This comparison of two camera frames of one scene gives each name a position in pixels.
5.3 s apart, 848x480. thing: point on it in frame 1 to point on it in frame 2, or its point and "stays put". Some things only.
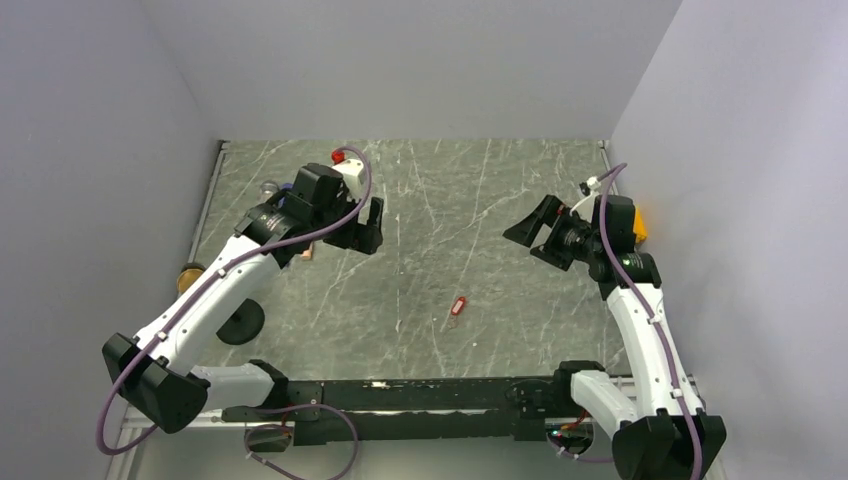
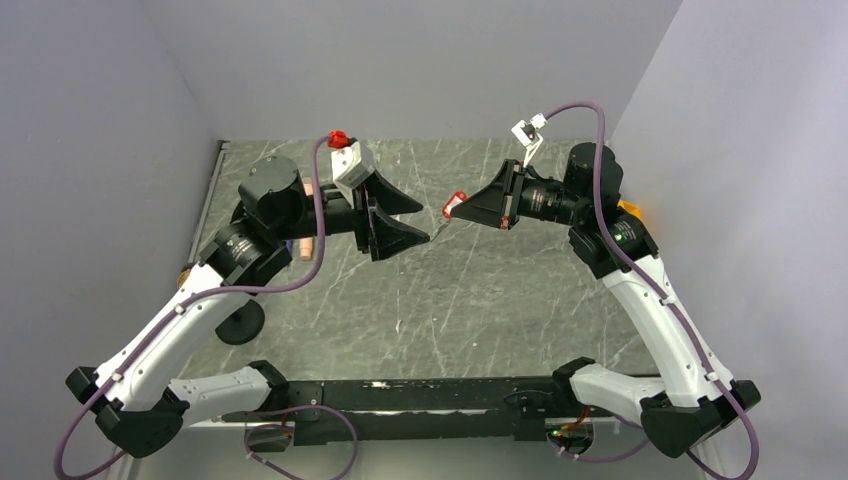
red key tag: x=458 y=306 to x=457 y=198
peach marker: x=306 y=254 stays put
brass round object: x=186 y=278 stays put
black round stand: x=244 y=324 stays put
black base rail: x=416 y=411 stays put
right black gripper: x=548 y=211 to x=489 y=205
